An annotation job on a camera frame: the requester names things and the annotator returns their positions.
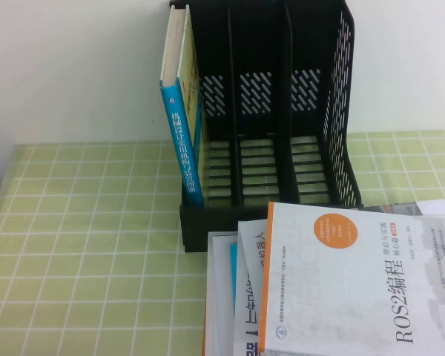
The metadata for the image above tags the green checked tablecloth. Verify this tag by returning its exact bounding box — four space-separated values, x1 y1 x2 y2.
0 129 445 356

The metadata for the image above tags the yellow hardcover book blue spine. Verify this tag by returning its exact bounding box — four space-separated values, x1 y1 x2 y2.
159 4 205 207

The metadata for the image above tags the white orange ROS2 book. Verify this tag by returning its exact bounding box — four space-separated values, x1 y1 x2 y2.
260 201 445 356

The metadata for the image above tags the black plastic book holder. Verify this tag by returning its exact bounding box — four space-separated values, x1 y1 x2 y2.
168 0 364 254

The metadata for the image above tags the white book blue patch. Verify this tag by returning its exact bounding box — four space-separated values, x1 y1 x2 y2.
202 231 242 356

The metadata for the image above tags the grey white paperback book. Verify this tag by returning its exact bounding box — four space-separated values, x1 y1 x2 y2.
359 199 445 223

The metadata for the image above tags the white book red lettering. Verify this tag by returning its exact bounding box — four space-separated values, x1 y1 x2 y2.
234 218 270 356

